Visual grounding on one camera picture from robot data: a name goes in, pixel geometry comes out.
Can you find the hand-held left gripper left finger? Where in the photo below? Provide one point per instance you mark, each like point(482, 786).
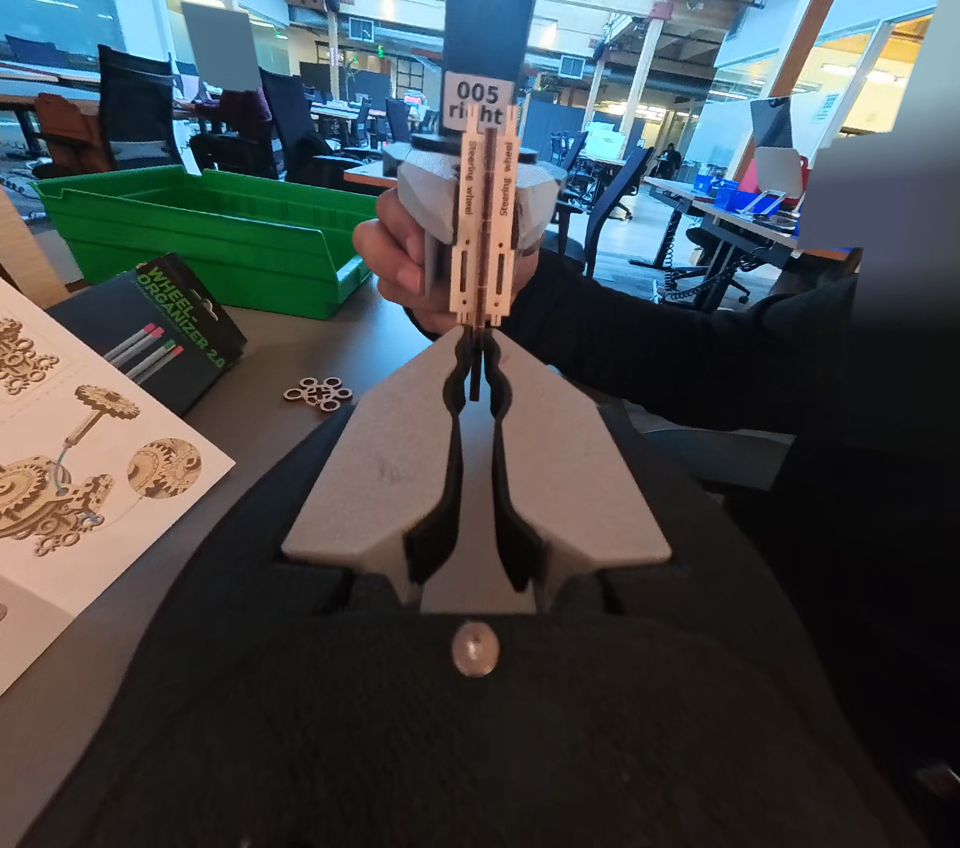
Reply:
point(360, 480)

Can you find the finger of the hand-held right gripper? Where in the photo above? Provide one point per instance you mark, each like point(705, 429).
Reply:
point(536, 202)
point(427, 202)

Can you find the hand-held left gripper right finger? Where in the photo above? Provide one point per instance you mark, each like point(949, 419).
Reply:
point(585, 480)

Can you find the wooden double bar part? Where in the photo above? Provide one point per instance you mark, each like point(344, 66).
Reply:
point(463, 225)

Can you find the person's right forearm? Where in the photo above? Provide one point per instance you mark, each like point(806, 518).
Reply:
point(637, 338)

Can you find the black model kit box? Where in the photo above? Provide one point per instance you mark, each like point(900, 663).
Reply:
point(112, 308)

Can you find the person's right hand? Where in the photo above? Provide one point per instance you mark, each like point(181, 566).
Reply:
point(390, 247)

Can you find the wooden-edged desk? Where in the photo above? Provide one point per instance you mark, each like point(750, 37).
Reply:
point(371, 172)

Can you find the black office chair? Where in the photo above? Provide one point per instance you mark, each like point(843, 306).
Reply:
point(139, 105)
point(289, 120)
point(615, 202)

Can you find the white column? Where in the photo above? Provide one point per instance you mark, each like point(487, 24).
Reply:
point(643, 75)

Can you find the blue storage bins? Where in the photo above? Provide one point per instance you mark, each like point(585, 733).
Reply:
point(739, 195)

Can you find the green plastic bin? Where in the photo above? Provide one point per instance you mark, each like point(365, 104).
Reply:
point(225, 240)

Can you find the white standing desk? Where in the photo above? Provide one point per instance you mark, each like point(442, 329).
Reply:
point(750, 225)

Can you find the folded instruction sheet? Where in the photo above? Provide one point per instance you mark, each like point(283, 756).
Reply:
point(112, 503)

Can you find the dark grey panel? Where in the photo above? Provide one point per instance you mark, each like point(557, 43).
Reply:
point(772, 124)

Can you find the brown wooden column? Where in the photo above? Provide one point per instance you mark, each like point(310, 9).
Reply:
point(810, 22)

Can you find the brown office chair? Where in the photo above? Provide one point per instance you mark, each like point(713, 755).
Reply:
point(71, 135)

